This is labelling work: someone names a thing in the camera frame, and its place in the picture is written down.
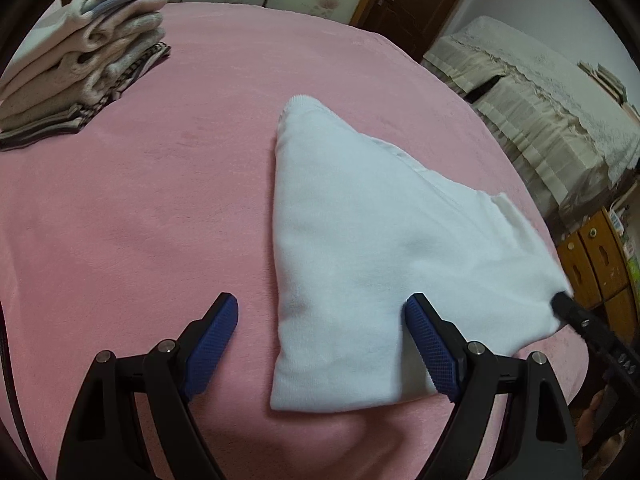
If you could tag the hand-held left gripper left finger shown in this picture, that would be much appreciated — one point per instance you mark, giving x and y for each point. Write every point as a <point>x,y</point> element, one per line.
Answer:
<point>210,345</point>

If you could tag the person's right hand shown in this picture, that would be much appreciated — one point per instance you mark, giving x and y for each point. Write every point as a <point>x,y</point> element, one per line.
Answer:
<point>592,415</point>

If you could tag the pale stacked boxes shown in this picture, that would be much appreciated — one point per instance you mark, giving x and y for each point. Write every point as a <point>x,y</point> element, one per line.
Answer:
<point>602,77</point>

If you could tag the white t-shirt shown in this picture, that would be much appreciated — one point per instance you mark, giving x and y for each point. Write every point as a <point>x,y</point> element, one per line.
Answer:
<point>350,240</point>

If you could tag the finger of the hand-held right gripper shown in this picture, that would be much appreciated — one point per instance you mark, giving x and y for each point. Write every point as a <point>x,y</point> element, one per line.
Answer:
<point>567,306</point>

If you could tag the brown wooden door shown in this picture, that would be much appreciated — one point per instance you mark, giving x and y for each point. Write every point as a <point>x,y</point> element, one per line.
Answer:
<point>415,0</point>

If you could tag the stack of folded clothes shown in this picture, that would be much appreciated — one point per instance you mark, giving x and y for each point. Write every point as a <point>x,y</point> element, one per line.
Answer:
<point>65,75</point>

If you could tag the cloth-covered furniture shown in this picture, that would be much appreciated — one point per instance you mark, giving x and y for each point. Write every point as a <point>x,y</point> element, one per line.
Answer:
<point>525,135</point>

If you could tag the pink fleece blanket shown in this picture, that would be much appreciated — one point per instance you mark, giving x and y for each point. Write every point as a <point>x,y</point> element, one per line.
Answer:
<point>150,210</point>

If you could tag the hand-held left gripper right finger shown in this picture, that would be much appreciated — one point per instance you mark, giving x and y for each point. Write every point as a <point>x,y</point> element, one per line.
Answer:
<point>435,345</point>

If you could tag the white lace cover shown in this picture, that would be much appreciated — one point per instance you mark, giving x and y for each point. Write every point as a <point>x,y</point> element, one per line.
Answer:
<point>540,60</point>

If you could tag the wooden cabinet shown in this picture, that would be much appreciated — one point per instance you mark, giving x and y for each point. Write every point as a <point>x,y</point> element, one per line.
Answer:
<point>595,260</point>

